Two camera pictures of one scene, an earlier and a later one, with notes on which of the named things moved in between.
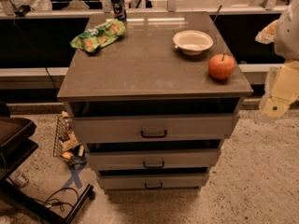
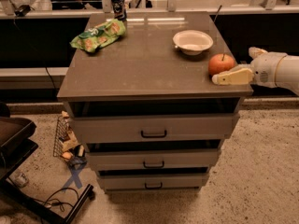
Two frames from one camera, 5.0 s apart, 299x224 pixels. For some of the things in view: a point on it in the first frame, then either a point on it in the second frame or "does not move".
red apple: [221, 66] does not move
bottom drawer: [177, 181] does not move
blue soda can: [119, 7] does not move
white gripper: [288, 36] to [264, 69]
